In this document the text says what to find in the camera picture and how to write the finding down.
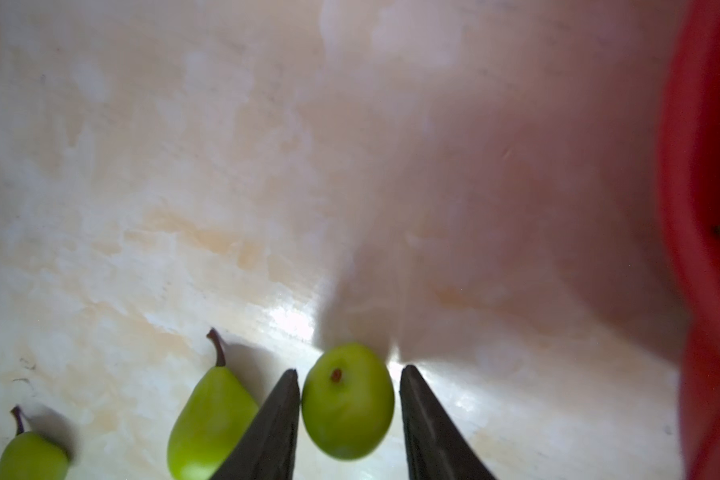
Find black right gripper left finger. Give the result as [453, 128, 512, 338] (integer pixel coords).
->
[211, 369, 300, 480]

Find red flower fruit bowl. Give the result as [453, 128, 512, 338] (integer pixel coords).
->
[657, 1, 720, 479]

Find green fake apple cluster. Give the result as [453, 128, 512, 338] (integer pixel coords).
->
[301, 343, 395, 461]

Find green fake pear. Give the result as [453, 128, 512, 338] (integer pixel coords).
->
[167, 328, 259, 479]

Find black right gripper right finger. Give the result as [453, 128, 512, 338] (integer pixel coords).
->
[399, 365, 495, 480]

